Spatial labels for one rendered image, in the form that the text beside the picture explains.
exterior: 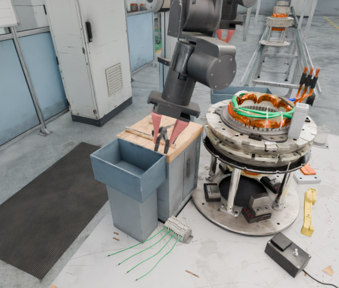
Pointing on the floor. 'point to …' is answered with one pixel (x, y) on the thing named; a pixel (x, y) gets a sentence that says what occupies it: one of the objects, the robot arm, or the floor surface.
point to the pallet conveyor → (284, 63)
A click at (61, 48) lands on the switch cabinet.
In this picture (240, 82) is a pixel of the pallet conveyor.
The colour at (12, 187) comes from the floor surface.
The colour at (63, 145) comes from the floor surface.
